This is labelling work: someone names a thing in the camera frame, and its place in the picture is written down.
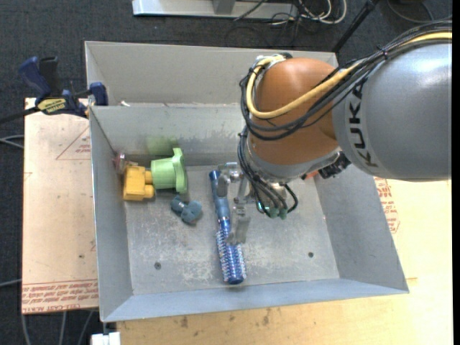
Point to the blue round hair brush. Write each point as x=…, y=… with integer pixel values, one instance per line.
x=233, y=264

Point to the grey metal bin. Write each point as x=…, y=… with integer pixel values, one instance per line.
x=179, y=250

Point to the green plastic flanged cylinder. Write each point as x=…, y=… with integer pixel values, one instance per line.
x=167, y=174

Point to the yellow plastic block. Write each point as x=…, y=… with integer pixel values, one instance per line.
x=134, y=185

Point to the small grey-blue toy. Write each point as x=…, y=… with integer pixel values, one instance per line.
x=187, y=210

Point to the brown cardboard board, red print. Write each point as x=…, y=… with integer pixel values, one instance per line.
x=57, y=207

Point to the small pink clear object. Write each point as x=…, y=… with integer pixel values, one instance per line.
x=120, y=161

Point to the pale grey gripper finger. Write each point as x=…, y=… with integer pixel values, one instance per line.
x=243, y=228
x=223, y=187

